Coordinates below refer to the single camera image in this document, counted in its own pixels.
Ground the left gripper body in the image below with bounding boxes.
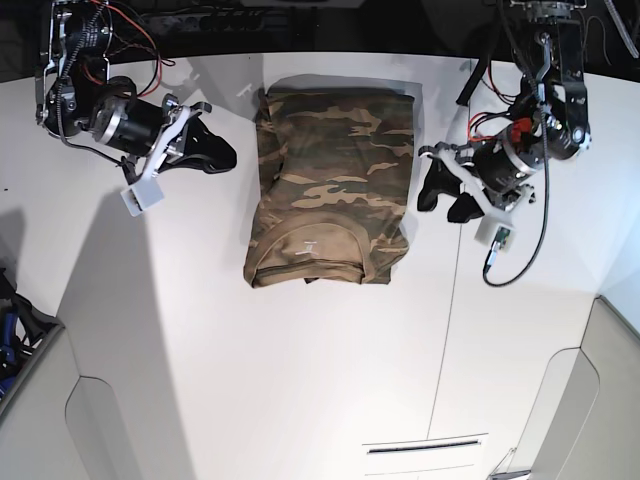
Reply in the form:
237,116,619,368
418,142,535,219

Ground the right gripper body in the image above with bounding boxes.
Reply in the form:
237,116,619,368
119,94,211,185

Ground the camouflage T-shirt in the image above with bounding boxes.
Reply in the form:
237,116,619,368
243,87,415,288

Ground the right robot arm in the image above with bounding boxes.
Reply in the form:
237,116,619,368
34,1,237,185

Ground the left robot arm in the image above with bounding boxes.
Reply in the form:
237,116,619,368
417,1,591,224

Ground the blue and black clutter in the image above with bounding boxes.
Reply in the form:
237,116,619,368
1,267,62,401

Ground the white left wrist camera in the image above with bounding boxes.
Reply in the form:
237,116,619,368
474,215,515,251

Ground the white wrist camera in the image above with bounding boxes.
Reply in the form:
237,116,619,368
121,178,164,217
474,215,515,251

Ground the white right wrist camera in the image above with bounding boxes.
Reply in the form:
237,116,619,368
121,178,164,217

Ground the black braided cable sleeve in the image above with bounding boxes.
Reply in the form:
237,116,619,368
455,58,489,107

